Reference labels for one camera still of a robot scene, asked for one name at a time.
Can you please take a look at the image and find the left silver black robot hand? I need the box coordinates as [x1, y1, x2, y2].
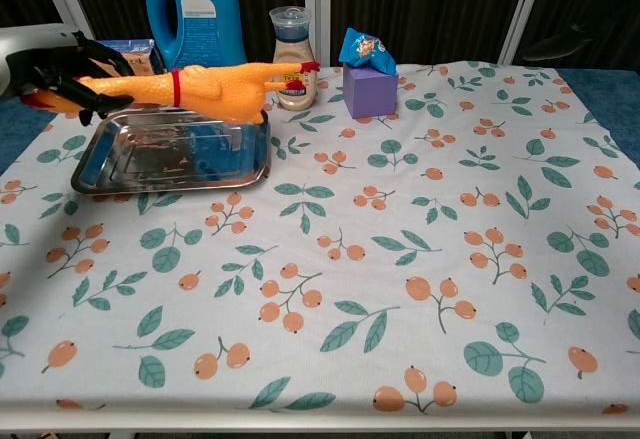
[0, 23, 136, 128]

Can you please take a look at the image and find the orange rubber toy chicken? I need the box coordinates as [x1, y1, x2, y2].
[19, 61, 321, 125]

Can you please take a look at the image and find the rectangular stainless steel tray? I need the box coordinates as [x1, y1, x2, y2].
[70, 107, 272, 195]

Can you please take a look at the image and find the orange cookie box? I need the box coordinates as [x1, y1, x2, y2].
[97, 38, 167, 79]

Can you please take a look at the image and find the blue detergent bottle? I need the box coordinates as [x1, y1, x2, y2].
[145, 0, 249, 74]

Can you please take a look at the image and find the beige sauce bottle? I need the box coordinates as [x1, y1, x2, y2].
[269, 6, 320, 110]

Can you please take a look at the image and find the blue snack packet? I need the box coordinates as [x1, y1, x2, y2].
[338, 27, 397, 74]

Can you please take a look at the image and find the purple cube block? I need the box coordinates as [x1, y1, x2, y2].
[342, 63, 400, 120]

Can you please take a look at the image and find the floral printed tablecloth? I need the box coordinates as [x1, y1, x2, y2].
[0, 61, 640, 418]

